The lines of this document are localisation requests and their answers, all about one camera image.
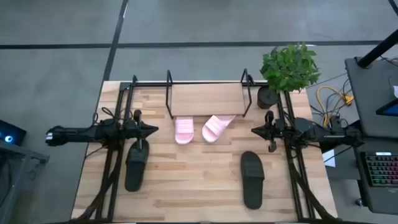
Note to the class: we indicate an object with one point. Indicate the black rubber slide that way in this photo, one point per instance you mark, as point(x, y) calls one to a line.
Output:
point(252, 180)
point(136, 171)

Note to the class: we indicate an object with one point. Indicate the grey keyboard desk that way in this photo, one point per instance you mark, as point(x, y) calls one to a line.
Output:
point(373, 199)

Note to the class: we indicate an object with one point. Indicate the computer case with blue light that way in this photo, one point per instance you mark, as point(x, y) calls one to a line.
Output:
point(9, 132)

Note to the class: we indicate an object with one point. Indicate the backlit black keyboard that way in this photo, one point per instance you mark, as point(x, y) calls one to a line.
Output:
point(384, 169)

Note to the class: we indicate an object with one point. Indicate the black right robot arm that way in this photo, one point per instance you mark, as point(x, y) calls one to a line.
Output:
point(326, 135)

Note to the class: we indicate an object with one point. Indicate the pink rubber slide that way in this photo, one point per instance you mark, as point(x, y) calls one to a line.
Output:
point(214, 127)
point(184, 130)

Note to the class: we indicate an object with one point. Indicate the grey desk top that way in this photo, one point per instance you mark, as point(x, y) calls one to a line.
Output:
point(370, 99)

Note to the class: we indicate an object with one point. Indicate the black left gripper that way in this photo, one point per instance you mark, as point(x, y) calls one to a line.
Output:
point(133, 130)

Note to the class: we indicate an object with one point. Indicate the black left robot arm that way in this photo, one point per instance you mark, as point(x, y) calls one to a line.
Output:
point(77, 133)

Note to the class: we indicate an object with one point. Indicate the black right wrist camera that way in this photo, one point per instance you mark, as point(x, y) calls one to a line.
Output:
point(269, 116)

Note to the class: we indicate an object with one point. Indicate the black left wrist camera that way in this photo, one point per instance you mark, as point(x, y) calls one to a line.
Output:
point(137, 115)

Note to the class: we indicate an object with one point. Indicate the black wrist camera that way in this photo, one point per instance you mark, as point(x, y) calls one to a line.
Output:
point(269, 116)
point(137, 115)

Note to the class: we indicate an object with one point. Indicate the grey metal cart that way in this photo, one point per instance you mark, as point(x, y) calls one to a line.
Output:
point(15, 174)

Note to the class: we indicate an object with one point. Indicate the green leafy plant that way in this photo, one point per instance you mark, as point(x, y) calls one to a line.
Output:
point(289, 67)

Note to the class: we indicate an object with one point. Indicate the black metal rig frame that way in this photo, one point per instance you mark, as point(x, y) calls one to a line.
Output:
point(149, 83)

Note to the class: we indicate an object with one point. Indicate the black plant pot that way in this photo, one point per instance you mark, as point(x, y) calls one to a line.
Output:
point(266, 99)

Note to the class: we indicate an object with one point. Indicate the white paper sheet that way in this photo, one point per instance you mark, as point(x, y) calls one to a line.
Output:
point(329, 158)

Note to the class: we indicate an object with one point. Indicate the laptop with blue screen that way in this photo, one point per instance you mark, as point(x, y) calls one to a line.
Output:
point(388, 109)

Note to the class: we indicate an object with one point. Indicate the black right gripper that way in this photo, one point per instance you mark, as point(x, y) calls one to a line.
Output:
point(278, 132)

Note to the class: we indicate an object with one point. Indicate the black pole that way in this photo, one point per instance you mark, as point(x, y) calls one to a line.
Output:
point(377, 49)

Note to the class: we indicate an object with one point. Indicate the black power strip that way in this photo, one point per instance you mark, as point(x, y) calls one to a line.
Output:
point(336, 124)

